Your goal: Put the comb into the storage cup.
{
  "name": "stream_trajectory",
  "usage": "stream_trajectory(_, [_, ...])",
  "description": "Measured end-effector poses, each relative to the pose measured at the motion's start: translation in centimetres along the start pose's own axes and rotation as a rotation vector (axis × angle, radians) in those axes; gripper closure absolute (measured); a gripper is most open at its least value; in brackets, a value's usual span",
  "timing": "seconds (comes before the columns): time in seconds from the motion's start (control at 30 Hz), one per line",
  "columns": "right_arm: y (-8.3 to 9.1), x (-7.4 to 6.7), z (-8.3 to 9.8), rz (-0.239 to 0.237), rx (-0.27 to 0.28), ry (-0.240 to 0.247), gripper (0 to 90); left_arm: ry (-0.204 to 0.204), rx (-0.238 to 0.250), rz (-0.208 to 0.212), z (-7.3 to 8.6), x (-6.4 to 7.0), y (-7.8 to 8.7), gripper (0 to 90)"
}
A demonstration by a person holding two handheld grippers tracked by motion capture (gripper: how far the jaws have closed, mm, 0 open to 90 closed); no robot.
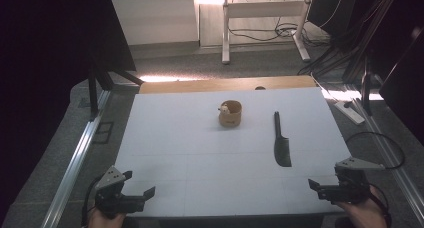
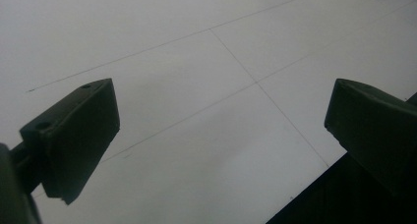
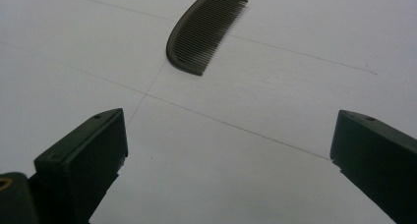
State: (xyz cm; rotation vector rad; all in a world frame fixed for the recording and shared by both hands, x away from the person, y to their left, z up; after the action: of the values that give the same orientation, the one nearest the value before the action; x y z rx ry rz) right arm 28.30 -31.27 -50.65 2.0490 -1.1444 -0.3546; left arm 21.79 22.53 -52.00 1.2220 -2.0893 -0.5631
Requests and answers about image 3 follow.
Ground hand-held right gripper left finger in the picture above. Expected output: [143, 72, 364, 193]
[33, 107, 129, 224]

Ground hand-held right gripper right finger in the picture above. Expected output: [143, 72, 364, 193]
[329, 109, 417, 224]

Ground black plastic comb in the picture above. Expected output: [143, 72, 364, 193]
[165, 0, 249, 77]

